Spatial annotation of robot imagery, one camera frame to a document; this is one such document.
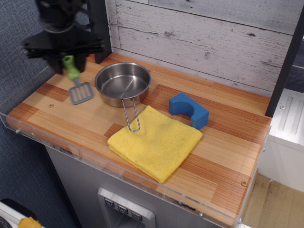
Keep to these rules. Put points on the yellow folded cloth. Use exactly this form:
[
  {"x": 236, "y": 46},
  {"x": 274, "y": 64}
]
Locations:
[{"x": 159, "y": 147}]

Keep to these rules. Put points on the stainless steel pot wire handle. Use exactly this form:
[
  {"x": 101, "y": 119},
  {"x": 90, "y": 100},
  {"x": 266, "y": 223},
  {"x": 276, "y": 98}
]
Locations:
[{"x": 123, "y": 85}]

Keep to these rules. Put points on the dark right vertical post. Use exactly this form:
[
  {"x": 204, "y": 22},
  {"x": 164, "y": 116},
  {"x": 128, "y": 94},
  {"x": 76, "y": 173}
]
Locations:
[{"x": 287, "y": 65}]

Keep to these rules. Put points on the grey toy cabinet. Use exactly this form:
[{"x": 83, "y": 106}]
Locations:
[{"x": 81, "y": 181}]

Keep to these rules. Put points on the silver dispenser button panel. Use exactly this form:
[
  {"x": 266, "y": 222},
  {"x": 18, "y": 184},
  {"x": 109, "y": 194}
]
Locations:
[{"x": 120, "y": 212}]

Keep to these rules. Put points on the blue arch shaped block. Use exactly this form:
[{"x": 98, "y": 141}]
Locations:
[{"x": 183, "y": 104}]

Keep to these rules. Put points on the white side unit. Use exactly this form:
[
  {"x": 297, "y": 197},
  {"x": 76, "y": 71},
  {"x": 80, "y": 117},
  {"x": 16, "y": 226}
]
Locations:
[{"x": 282, "y": 157}]

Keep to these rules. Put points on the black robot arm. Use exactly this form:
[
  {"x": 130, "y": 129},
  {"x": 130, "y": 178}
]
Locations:
[{"x": 62, "y": 7}]

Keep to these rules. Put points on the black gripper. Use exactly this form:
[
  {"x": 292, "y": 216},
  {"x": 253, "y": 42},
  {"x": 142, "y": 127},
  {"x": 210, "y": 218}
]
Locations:
[{"x": 62, "y": 36}]

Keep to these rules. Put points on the green handled grey toy spatula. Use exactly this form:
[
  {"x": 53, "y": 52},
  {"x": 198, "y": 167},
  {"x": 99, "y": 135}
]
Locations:
[{"x": 80, "y": 92}]

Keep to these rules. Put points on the clear acrylic table guard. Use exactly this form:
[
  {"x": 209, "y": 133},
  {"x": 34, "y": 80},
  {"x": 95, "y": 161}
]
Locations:
[{"x": 216, "y": 177}]

